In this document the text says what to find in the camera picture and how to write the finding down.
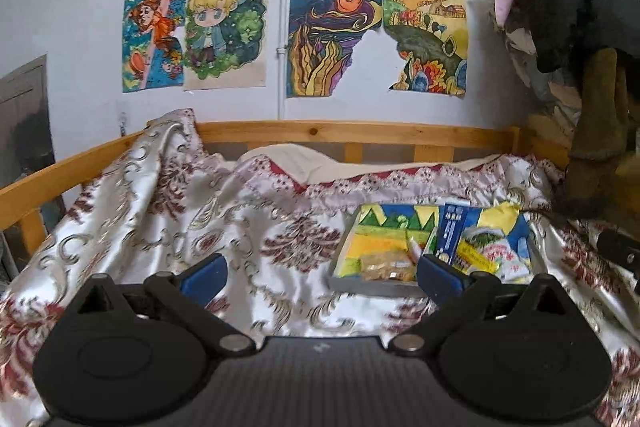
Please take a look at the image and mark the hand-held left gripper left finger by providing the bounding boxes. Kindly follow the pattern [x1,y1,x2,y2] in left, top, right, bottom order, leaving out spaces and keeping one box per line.
[52,253,256,355]

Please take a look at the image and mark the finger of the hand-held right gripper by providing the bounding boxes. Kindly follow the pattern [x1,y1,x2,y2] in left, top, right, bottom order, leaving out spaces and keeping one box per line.
[597,229,640,280]

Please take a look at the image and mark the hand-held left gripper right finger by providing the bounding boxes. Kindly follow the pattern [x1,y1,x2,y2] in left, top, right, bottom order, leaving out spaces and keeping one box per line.
[390,254,586,355]

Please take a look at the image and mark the orange and white snack packet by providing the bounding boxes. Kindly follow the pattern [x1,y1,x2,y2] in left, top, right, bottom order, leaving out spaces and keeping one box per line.
[404,236,427,266]

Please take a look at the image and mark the yellow snack packet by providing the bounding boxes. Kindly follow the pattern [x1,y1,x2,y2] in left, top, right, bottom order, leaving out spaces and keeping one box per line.
[456,241,502,274]

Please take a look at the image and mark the blue and white snack packet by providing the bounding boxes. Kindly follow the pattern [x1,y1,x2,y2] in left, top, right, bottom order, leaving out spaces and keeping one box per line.
[434,202,472,266]

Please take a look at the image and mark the beige rice cracker packet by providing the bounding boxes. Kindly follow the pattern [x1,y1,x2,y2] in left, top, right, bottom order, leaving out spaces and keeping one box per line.
[360,251,419,284]

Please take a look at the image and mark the green and white snack pouch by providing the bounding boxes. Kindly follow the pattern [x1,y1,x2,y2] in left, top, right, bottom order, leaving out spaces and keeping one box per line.
[462,232,534,286]

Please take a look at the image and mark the grey shallow tray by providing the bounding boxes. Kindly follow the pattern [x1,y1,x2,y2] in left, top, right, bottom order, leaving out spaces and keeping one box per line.
[329,202,537,298]

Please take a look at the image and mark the floral satin blanket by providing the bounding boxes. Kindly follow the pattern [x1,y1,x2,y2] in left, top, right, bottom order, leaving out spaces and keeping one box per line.
[0,107,640,427]

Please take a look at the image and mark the colourful drawing sheet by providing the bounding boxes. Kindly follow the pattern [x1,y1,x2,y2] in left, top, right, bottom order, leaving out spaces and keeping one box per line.
[340,204,532,282]

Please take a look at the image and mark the brown plush cloth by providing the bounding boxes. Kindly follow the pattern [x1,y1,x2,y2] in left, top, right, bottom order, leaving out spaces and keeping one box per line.
[554,47,637,219]

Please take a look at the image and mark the cream pillow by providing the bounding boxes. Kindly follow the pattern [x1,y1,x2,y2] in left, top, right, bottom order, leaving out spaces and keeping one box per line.
[235,144,503,196]

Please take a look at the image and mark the wooden bed frame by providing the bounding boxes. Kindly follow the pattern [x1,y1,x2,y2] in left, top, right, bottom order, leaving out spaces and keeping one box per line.
[0,121,572,260]

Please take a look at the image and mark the white wall pipe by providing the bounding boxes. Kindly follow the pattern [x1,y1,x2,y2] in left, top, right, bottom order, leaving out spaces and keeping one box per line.
[276,0,292,124]

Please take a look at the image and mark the grey wall panel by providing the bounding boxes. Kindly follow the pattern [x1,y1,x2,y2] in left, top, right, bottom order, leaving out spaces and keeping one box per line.
[0,54,67,290]

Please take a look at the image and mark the hilly landscape wall poster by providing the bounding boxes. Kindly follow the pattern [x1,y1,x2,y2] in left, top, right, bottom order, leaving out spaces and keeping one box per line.
[382,0,471,98]

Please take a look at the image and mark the blond figure wall poster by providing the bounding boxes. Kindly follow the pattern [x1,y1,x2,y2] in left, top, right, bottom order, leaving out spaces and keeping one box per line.
[182,0,271,91]

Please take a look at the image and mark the orange-haired figure wall poster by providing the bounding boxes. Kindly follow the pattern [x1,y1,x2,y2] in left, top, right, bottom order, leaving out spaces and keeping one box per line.
[122,0,189,94]

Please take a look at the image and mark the swirly sky wall poster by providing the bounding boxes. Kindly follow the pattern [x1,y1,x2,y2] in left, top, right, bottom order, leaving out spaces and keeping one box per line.
[286,0,384,98]

